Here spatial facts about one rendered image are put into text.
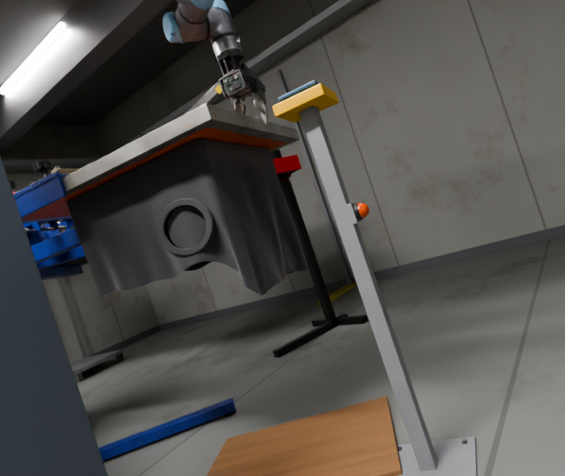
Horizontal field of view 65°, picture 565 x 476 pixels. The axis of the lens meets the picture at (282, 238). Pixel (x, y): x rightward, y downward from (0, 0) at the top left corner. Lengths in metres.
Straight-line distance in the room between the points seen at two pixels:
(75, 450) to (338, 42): 3.91
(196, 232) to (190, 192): 0.11
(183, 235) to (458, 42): 3.18
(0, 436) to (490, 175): 3.57
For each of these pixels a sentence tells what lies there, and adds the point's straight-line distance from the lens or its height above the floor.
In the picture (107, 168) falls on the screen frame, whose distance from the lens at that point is 1.22.
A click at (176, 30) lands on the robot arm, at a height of 1.25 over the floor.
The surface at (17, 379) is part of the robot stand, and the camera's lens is 0.90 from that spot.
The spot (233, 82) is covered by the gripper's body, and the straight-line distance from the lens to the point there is 1.28.
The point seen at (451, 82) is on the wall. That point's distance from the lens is 3.96.
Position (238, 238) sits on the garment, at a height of 0.68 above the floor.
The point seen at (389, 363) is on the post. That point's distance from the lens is 1.14.
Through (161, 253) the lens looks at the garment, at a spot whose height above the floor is 0.71.
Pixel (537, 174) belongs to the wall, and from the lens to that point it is 3.85.
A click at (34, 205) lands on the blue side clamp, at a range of 1.41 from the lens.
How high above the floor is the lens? 0.64
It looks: level
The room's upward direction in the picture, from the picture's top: 19 degrees counter-clockwise
